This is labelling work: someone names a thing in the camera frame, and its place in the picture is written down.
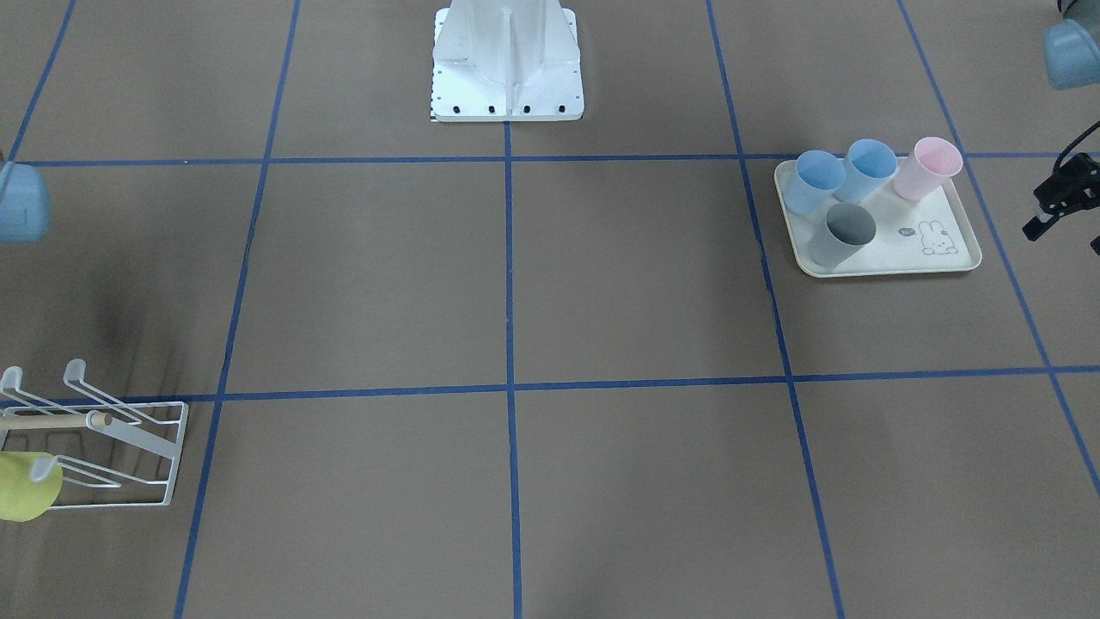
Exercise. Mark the pink plastic cup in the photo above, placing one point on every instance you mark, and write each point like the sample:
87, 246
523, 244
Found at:
931, 164

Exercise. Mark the grey plastic cup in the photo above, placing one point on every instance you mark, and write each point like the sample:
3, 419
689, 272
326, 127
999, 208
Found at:
845, 230

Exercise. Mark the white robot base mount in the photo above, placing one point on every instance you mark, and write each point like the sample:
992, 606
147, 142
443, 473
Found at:
506, 61

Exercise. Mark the white wire cup rack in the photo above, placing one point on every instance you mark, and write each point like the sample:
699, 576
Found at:
112, 453

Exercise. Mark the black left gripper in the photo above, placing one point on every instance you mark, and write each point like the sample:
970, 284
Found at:
1062, 191

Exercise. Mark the yellow plastic cup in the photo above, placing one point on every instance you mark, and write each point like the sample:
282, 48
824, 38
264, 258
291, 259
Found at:
30, 484

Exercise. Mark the blue plastic cup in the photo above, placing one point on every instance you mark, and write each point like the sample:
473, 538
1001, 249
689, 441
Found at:
813, 178
867, 165

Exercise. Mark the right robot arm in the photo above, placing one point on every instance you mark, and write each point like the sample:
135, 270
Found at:
25, 204

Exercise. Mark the cream tray with bunny print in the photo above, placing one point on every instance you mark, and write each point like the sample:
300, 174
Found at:
932, 235

